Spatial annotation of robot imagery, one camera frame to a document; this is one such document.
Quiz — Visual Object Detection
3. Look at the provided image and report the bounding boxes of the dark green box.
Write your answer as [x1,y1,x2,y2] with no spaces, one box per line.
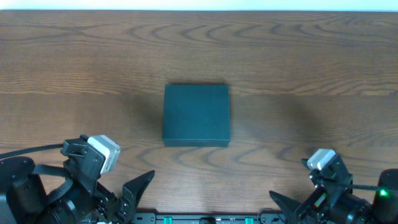
[162,84,231,147]

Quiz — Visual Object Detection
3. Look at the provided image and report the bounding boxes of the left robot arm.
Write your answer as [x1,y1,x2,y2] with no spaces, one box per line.
[1,134,155,223]

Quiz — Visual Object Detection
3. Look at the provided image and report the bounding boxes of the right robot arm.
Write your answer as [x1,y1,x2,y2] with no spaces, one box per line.
[269,149,397,224]

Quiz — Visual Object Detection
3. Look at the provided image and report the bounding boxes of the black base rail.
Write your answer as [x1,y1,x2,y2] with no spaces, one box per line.
[131,211,286,224]

